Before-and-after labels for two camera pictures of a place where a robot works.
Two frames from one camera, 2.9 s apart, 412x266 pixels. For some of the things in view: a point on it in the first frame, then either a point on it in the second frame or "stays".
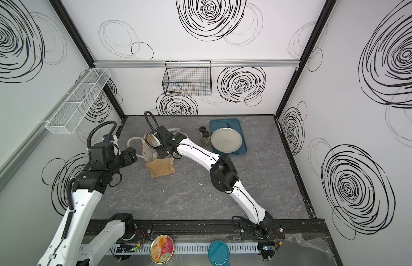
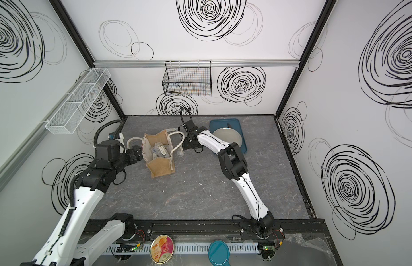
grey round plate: (226, 140) stays
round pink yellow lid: (161, 249) stays
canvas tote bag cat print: (158, 164) stays
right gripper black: (160, 153) -> (185, 144)
